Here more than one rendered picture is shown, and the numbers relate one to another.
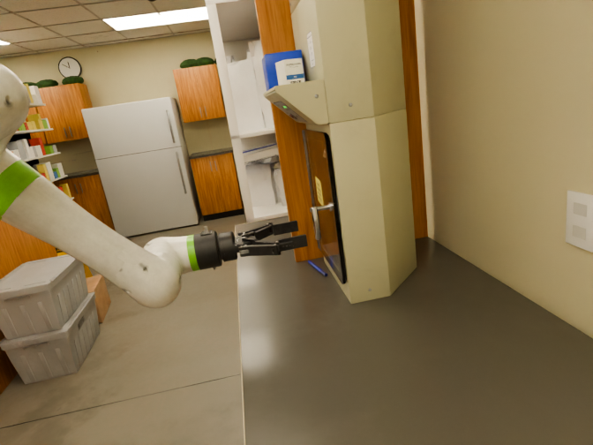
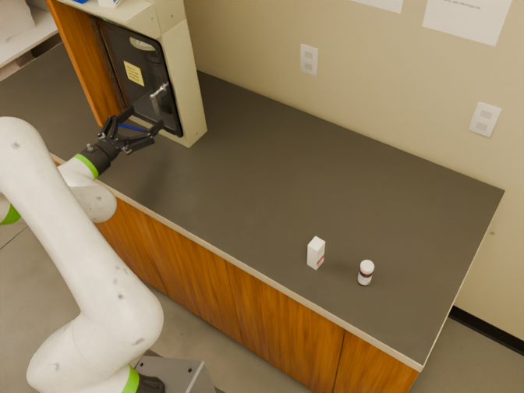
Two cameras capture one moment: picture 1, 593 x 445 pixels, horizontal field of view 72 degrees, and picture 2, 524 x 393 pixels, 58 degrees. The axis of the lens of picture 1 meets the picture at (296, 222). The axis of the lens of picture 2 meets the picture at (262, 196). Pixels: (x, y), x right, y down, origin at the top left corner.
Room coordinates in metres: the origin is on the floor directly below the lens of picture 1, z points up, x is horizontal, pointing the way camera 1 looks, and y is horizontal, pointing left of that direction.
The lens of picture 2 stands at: (-0.12, 0.62, 2.17)
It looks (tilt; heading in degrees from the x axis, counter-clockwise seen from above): 50 degrees down; 315
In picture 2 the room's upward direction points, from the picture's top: 5 degrees counter-clockwise
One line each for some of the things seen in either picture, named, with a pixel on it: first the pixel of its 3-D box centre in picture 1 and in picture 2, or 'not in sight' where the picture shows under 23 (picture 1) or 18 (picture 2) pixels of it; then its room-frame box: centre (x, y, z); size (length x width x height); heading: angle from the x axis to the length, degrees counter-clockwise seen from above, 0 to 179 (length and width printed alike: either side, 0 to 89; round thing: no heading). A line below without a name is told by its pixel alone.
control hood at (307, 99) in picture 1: (292, 106); (105, 15); (1.12, -0.03, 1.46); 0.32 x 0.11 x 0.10; 7
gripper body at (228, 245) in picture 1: (237, 244); (111, 145); (1.00, 0.16, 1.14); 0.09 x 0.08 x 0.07; 97
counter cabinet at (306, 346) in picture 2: not in sight; (218, 217); (0.96, -0.18, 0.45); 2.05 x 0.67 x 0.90; 7
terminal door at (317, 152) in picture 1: (323, 201); (139, 81); (1.13, -0.08, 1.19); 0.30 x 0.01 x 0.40; 6
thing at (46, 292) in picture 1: (44, 293); not in sight; (2.58, 1.76, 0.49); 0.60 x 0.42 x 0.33; 7
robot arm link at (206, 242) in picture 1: (209, 248); (93, 158); (0.99, 0.23, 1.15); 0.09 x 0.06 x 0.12; 7
